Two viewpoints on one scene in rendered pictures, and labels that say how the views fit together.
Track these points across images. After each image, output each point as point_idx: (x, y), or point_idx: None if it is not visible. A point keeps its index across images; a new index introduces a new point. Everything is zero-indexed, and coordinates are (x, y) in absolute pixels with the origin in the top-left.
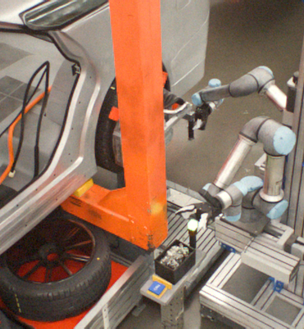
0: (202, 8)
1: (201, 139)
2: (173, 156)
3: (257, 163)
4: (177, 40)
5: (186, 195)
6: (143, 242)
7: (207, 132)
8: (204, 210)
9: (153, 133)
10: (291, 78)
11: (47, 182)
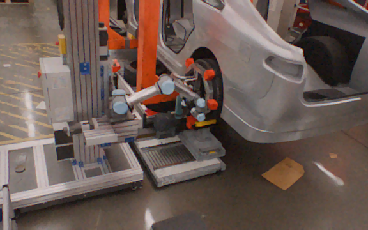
0: (256, 83)
1: (254, 212)
2: (243, 190)
3: (137, 112)
4: (233, 78)
5: (195, 168)
6: None
7: (262, 220)
8: None
9: (140, 34)
10: (105, 27)
11: (174, 57)
